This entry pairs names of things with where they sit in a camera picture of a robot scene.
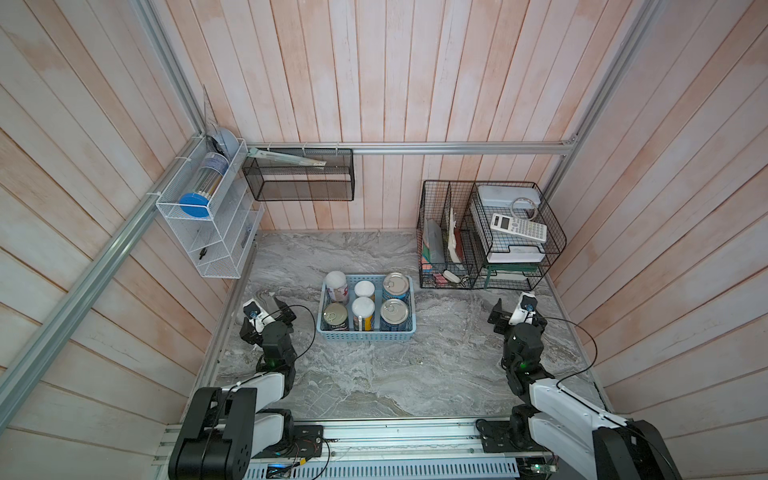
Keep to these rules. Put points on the blue can silver lid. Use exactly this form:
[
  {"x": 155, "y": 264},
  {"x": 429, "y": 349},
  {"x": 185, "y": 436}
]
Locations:
[
  {"x": 394, "y": 316},
  {"x": 396, "y": 285}
]

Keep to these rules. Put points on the black wire desk organizer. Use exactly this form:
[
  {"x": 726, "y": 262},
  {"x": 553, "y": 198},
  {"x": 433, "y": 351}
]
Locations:
[{"x": 458, "y": 249}]

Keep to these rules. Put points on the light blue plastic basket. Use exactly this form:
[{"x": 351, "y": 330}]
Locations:
[{"x": 373, "y": 336}]

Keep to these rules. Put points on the white lid yellow can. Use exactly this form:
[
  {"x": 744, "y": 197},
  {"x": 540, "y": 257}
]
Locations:
[{"x": 365, "y": 289}]

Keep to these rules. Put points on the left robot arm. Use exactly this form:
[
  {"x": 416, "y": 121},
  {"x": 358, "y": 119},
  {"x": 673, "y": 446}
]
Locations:
[{"x": 225, "y": 426}]

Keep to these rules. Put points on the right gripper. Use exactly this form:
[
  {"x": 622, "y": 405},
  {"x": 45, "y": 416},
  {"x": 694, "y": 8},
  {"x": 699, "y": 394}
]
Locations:
[{"x": 505, "y": 318}]

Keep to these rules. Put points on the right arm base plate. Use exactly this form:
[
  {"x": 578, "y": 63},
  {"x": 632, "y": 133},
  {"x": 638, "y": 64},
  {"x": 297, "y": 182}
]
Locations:
[{"x": 507, "y": 436}]

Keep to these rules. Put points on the black wire wall basket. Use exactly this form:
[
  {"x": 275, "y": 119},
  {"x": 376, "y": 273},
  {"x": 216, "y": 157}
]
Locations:
[{"x": 300, "y": 174}]

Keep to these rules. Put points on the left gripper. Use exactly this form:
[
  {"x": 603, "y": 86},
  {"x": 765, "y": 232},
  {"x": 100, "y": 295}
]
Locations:
[{"x": 286, "y": 312}]

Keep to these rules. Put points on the red label can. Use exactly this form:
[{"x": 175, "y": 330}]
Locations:
[{"x": 335, "y": 317}]

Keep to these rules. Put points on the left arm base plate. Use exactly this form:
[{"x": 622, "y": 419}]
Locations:
[{"x": 304, "y": 442}]

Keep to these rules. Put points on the white calculator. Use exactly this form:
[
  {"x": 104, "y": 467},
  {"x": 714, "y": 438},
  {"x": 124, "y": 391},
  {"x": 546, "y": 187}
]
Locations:
[{"x": 519, "y": 227}]

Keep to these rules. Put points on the clear tube blue cap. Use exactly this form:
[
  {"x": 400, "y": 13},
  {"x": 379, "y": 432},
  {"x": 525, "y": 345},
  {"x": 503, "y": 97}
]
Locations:
[{"x": 196, "y": 200}]

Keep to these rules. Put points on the white wire wall shelf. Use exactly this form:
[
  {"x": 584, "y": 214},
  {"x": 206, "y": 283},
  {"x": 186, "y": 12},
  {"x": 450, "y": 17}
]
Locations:
[{"x": 217, "y": 245}]

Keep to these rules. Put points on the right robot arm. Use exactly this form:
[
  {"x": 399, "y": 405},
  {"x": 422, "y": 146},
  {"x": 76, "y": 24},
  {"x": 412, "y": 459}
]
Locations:
[{"x": 596, "y": 443}]

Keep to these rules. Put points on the white tray in organizer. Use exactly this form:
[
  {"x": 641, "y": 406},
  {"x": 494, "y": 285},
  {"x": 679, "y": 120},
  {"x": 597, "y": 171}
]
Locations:
[{"x": 497, "y": 196}]

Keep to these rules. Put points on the white lid red can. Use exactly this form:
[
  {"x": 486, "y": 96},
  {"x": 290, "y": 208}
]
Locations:
[{"x": 336, "y": 287}]

